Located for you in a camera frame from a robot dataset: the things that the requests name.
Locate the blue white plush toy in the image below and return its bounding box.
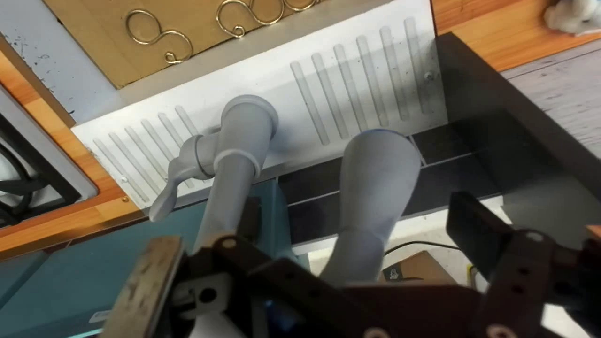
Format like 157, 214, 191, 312
540, 0, 601, 38

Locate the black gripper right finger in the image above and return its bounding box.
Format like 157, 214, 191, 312
445, 190, 601, 338

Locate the gripper left finger tan pad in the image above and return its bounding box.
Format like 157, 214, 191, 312
99, 235, 296, 338

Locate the light wooden countertop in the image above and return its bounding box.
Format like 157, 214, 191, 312
430, 0, 601, 74

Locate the black cable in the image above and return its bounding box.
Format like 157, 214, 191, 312
381, 239, 465, 260

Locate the white ribbed drying mat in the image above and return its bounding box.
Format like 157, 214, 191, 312
0, 0, 450, 211

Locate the gold s-shaped hook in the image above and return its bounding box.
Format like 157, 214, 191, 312
123, 8, 197, 68
214, 0, 285, 40

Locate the wooden board under stove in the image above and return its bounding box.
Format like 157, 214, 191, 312
0, 36, 150, 260

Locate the grey kitchen faucet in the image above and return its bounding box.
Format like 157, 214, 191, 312
148, 92, 422, 291

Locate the brown cardboard sheet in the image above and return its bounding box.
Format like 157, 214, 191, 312
43, 0, 390, 91

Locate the black grey toy stovetop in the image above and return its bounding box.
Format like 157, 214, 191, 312
0, 85, 99, 231

